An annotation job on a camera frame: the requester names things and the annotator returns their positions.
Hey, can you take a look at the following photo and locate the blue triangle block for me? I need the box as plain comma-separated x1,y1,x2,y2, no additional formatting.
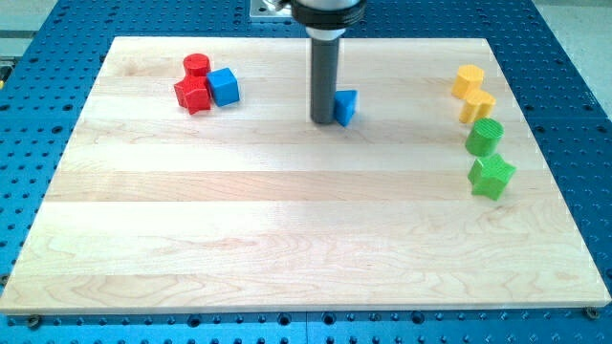
334,90,359,127

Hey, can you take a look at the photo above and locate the black robot arm flange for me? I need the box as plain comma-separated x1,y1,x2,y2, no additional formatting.
290,0,367,41

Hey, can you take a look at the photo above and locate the yellow hexagon block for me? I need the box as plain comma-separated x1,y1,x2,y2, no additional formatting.
451,64,485,99

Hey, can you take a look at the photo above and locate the light wooden board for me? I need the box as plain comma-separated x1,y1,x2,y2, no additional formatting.
1,36,610,315

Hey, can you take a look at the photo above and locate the blue cube block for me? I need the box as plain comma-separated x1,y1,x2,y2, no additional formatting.
207,68,240,106

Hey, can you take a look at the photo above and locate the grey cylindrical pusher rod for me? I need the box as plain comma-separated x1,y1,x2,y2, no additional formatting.
310,38,339,124

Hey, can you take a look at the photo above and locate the red star block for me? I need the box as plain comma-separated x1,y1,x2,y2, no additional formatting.
174,75,211,115

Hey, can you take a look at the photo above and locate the red cylinder block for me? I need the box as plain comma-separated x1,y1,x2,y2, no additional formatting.
183,54,211,76

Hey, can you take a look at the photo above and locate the silver metal mounting plate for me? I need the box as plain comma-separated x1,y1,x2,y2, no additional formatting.
250,0,291,19

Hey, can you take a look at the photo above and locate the green cylinder block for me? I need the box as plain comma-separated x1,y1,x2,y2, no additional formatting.
465,118,505,157

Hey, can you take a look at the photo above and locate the green star block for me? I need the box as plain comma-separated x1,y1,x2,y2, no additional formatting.
468,154,516,201

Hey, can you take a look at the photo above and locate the yellow heart block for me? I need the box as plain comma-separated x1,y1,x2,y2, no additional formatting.
459,89,496,123

